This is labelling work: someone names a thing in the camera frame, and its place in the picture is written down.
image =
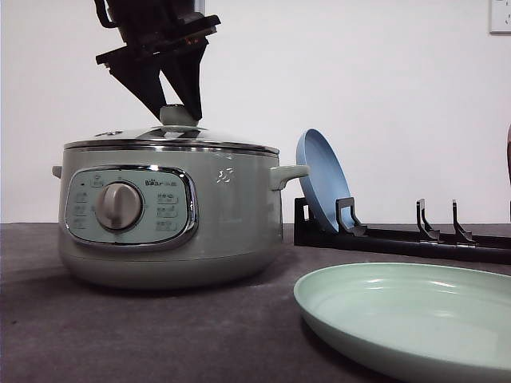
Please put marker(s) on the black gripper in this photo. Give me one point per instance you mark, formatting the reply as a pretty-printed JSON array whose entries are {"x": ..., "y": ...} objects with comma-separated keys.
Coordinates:
[{"x": 170, "y": 29}]

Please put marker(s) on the glass lid with green knob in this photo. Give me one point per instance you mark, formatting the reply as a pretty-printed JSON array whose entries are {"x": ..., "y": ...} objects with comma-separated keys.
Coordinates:
[{"x": 179, "y": 133}]

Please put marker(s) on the green plate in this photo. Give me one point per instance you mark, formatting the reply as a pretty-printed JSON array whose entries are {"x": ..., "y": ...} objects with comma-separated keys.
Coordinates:
[{"x": 421, "y": 323}]

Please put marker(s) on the green electric steamer pot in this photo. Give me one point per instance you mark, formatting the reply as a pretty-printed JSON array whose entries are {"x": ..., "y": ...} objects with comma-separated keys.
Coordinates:
[{"x": 166, "y": 218}]

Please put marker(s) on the blue plate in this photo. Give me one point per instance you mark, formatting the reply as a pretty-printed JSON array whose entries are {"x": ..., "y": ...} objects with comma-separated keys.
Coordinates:
[{"x": 327, "y": 181}]

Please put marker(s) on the black plate rack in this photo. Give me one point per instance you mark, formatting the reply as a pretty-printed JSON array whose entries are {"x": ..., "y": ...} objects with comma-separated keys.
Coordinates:
[{"x": 425, "y": 243}]

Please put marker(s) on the dark red plate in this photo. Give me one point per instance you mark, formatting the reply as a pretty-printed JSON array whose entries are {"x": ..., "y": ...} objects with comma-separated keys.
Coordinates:
[{"x": 508, "y": 165}]

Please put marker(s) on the white wall socket right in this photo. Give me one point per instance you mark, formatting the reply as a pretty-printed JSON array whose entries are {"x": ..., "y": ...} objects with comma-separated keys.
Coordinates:
[{"x": 497, "y": 18}]

